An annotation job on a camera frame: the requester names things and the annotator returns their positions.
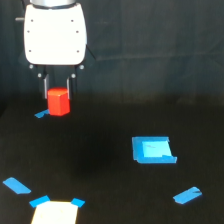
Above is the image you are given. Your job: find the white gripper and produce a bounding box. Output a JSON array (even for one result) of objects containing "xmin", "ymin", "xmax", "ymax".
[{"xmin": 15, "ymin": 2, "xmax": 95, "ymax": 100}]

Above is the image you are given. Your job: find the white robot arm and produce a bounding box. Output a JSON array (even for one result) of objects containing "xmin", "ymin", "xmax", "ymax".
[{"xmin": 15, "ymin": 0, "xmax": 94, "ymax": 99}]

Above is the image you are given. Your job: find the blue tape strip far left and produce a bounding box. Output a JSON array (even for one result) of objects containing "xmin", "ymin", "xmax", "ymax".
[{"xmin": 34, "ymin": 109, "xmax": 49, "ymax": 118}]

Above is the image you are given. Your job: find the blue tape strip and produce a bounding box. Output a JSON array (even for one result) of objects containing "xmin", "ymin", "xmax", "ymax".
[
  {"xmin": 34, "ymin": 109, "xmax": 49, "ymax": 118},
  {"xmin": 3, "ymin": 177, "xmax": 31, "ymax": 194},
  {"xmin": 173, "ymin": 187, "xmax": 202, "ymax": 205}
]

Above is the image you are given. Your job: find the blue tape strip near left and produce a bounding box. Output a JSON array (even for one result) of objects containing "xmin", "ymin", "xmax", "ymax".
[{"xmin": 3, "ymin": 177, "xmax": 31, "ymax": 194}]

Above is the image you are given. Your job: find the blue tape on paper left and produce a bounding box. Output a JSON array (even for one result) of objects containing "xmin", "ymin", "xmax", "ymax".
[{"xmin": 29, "ymin": 195, "xmax": 50, "ymax": 208}]

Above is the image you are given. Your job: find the blue tape on paper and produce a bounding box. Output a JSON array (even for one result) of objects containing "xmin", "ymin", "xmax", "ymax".
[
  {"xmin": 71, "ymin": 198, "xmax": 85, "ymax": 208},
  {"xmin": 29, "ymin": 195, "xmax": 50, "ymax": 208}
]

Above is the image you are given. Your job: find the blue tape on paper right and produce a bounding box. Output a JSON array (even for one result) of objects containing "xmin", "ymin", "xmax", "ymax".
[{"xmin": 71, "ymin": 198, "xmax": 85, "ymax": 208}]

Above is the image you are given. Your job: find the white paper sheet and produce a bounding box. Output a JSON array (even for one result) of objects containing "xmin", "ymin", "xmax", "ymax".
[{"xmin": 31, "ymin": 201, "xmax": 78, "ymax": 224}]

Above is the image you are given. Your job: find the blue tape strip right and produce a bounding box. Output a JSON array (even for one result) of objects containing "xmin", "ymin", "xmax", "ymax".
[{"xmin": 173, "ymin": 187, "xmax": 202, "ymax": 205}]

